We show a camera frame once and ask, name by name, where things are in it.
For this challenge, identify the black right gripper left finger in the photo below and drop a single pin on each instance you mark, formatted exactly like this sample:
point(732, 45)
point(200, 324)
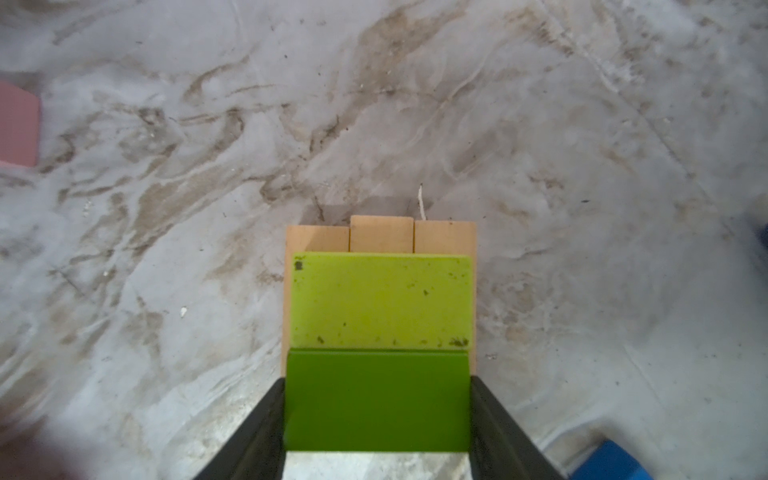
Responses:
point(256, 449)

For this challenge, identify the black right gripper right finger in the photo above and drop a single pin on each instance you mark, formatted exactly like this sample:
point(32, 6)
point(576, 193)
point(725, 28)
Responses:
point(499, 448)

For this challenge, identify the dark green rectangular block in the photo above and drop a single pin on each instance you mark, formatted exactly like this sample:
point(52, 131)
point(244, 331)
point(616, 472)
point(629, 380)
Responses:
point(377, 401)

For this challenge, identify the lime green rectangular block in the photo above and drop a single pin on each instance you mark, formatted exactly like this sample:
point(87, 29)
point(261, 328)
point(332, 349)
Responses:
point(376, 301)

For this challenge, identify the natural wood block marked 31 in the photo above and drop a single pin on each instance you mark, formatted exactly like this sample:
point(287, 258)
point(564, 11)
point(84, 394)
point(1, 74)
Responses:
point(305, 238)

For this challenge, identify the natural wood block marked 58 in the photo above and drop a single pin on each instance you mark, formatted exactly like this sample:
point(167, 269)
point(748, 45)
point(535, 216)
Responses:
point(452, 238)

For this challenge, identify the pink rectangular block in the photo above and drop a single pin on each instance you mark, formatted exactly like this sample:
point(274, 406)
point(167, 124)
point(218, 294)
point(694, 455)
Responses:
point(20, 126)

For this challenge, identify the blue cube block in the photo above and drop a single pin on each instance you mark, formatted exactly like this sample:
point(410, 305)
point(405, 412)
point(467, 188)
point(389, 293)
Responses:
point(610, 462)

